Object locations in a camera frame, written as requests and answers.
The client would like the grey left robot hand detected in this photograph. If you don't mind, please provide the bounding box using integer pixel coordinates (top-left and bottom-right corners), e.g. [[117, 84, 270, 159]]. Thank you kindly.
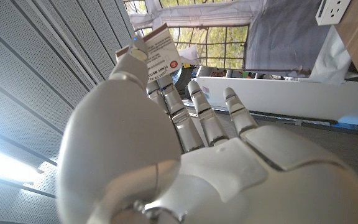
[[56, 35, 358, 224]]

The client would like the white power strip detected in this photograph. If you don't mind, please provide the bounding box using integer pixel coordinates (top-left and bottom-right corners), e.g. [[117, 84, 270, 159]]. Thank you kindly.
[[314, 0, 352, 26]]

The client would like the printed window backdrop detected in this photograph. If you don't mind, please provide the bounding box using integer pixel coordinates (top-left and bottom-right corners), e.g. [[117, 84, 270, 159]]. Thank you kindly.
[[122, 0, 331, 75]]

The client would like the white plastic sheet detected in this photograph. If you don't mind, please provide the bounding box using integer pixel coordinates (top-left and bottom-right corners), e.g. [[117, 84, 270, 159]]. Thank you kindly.
[[308, 24, 356, 86]]

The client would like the small matchbox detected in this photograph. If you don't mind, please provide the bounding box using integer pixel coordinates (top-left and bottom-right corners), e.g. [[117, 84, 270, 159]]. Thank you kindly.
[[115, 23, 183, 83]]

